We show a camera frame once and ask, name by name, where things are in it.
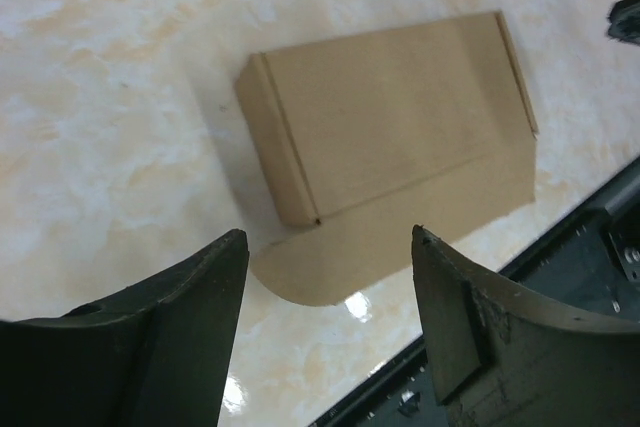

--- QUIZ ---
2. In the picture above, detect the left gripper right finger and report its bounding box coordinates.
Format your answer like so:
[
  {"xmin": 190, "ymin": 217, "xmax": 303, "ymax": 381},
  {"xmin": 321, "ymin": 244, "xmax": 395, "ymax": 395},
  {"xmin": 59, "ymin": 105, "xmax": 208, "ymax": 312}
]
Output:
[{"xmin": 411, "ymin": 225, "xmax": 639, "ymax": 426}]

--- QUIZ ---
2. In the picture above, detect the brown cardboard box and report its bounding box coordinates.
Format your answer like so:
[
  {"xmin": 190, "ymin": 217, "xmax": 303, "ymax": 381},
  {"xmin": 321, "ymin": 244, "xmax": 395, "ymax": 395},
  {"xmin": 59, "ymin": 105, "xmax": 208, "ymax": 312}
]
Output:
[{"xmin": 234, "ymin": 11, "xmax": 539, "ymax": 306}]

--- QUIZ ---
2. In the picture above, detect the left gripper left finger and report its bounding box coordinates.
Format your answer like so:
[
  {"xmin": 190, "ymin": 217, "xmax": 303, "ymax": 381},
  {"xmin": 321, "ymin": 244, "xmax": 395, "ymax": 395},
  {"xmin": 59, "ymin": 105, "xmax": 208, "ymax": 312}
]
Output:
[{"xmin": 1, "ymin": 229, "xmax": 249, "ymax": 426}]

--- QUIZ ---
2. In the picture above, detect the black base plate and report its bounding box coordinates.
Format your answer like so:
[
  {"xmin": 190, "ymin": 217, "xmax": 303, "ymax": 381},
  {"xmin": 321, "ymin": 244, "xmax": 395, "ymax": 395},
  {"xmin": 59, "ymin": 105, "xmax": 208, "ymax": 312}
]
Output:
[{"xmin": 317, "ymin": 163, "xmax": 639, "ymax": 426}]

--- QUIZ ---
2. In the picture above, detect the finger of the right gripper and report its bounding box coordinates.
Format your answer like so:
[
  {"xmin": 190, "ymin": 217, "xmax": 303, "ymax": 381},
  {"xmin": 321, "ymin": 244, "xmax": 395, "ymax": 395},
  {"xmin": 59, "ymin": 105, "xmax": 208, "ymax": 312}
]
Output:
[{"xmin": 606, "ymin": 0, "xmax": 640, "ymax": 46}]

